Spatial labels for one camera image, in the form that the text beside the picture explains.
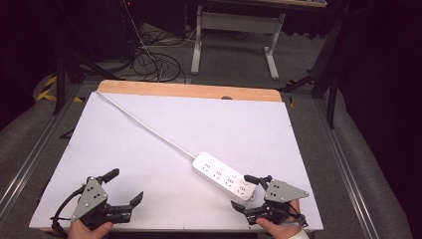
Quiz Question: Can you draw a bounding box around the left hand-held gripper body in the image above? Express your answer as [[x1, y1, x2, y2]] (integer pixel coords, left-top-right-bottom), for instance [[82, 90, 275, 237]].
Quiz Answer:
[[71, 176, 132, 231]]

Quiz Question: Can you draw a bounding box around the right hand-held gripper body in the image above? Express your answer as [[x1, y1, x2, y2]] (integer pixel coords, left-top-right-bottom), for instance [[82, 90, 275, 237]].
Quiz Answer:
[[246, 178, 311, 226]]

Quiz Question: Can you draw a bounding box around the white power strip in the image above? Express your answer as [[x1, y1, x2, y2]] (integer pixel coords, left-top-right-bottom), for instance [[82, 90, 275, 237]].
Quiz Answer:
[[191, 150, 258, 202]]

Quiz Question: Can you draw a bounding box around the person's left hand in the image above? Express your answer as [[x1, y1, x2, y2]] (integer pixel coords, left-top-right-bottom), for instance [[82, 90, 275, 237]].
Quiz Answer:
[[68, 219, 114, 239]]

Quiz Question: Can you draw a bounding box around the person's right hand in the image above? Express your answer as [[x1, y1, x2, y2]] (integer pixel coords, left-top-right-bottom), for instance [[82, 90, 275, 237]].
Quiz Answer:
[[256, 199, 305, 239]]

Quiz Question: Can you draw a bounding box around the white sleeve cuff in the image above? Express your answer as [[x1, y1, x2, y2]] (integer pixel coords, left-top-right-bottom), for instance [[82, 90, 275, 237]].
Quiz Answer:
[[288, 229, 311, 239]]

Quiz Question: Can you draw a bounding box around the white table sheet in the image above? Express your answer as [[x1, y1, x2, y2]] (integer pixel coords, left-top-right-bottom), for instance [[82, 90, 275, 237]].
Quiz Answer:
[[28, 91, 324, 232]]

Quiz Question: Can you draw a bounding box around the yellow black floor tape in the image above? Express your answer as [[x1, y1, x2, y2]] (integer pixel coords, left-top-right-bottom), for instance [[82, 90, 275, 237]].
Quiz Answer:
[[35, 75, 85, 104]]

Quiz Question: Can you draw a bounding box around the black tripod stand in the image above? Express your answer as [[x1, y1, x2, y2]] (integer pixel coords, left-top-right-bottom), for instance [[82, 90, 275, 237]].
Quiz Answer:
[[52, 49, 125, 117]]

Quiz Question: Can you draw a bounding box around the black metal stand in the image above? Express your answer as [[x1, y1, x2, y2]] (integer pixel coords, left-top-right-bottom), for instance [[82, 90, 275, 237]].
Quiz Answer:
[[280, 19, 344, 129]]

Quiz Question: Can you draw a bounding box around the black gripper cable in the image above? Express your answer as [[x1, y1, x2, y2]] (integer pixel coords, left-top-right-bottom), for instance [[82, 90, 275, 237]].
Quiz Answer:
[[50, 184, 88, 235]]

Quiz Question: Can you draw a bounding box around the black wrist strap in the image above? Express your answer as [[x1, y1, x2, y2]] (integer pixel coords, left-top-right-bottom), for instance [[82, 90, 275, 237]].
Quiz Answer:
[[288, 202, 309, 229]]

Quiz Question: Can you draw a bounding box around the white power strip cable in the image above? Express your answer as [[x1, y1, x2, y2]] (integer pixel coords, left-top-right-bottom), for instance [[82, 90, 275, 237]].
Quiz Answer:
[[95, 91, 197, 158]]

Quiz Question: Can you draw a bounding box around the aluminium floor rail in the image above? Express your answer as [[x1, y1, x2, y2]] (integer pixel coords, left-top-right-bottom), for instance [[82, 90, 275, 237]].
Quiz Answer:
[[313, 98, 377, 239], [0, 83, 84, 213]]

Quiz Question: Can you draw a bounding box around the tangle of black floor cables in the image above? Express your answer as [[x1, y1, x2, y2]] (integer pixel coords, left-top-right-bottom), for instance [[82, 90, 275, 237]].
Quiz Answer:
[[130, 31, 187, 84]]

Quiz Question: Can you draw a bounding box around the thin white floor cable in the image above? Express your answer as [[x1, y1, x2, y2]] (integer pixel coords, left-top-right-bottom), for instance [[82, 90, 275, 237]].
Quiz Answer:
[[123, 3, 197, 83]]

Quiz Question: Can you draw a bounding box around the white metal desk frame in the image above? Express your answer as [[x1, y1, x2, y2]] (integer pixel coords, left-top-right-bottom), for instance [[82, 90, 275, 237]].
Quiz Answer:
[[190, 4, 287, 81]]

